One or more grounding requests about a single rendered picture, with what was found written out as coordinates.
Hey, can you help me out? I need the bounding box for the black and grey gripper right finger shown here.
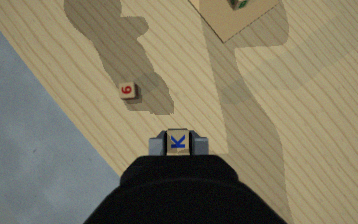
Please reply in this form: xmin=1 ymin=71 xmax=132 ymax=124
xmin=189 ymin=130 xmax=208 ymax=155

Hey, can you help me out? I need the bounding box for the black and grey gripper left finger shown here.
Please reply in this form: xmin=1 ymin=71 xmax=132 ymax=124
xmin=149 ymin=131 xmax=167 ymax=155

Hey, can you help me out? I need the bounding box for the tan square mat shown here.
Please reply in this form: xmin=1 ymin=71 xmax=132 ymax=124
xmin=188 ymin=0 xmax=279 ymax=43

